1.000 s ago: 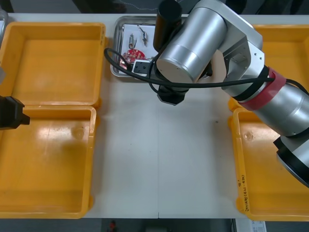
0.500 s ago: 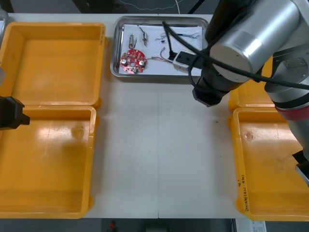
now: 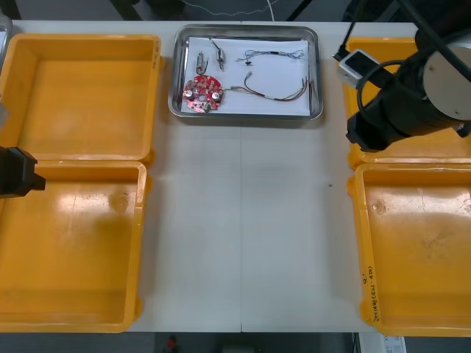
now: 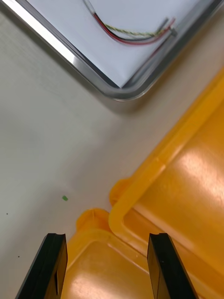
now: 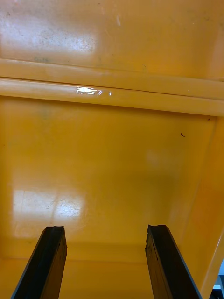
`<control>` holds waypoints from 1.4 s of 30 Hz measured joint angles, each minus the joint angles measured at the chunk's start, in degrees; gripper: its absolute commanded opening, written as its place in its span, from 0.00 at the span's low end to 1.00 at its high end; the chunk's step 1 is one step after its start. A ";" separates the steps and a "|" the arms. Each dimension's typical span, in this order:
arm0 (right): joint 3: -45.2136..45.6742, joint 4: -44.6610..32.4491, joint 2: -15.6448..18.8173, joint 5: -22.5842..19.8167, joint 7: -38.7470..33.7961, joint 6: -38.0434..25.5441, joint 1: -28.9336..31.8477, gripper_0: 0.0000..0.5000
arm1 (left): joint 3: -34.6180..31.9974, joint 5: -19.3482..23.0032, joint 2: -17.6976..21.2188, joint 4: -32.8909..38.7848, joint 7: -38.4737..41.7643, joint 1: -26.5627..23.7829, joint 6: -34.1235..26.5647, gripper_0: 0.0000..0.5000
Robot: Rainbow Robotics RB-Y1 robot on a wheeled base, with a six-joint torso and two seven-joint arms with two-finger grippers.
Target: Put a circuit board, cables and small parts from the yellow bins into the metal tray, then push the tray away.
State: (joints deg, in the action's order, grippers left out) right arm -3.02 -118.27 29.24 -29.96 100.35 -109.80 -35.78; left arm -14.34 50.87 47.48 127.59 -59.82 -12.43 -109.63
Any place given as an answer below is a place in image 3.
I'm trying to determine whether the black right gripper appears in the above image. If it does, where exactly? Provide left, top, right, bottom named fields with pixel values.
left=345, top=93, right=401, bottom=154

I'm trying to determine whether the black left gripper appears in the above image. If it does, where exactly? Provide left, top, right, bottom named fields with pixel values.
left=0, top=146, right=47, bottom=200

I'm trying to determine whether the blue-white wire harness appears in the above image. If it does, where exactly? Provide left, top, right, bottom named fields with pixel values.
left=235, top=48, right=307, bottom=68

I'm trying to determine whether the steel tray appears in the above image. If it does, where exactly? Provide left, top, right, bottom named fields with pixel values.
left=167, top=24, right=325, bottom=121

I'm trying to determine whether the yellow-orange plastic bin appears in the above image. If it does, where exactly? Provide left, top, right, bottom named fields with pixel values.
left=336, top=35, right=471, bottom=171
left=345, top=163, right=471, bottom=338
left=0, top=158, right=153, bottom=334
left=0, top=34, right=165, bottom=165

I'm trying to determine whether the white sheet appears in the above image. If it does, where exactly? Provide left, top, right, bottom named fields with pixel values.
left=180, top=35, right=314, bottom=115

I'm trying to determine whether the round red circuit board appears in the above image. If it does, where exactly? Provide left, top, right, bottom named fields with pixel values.
left=182, top=73, right=227, bottom=113

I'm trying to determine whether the white paper label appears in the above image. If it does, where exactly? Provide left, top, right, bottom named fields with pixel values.
left=381, top=333, right=408, bottom=353

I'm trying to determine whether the red green-yellow wire harness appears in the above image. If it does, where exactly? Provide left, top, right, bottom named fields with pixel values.
left=224, top=71, right=318, bottom=104

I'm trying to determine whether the white cable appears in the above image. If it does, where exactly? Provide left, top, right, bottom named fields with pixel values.
left=179, top=0, right=276, bottom=22

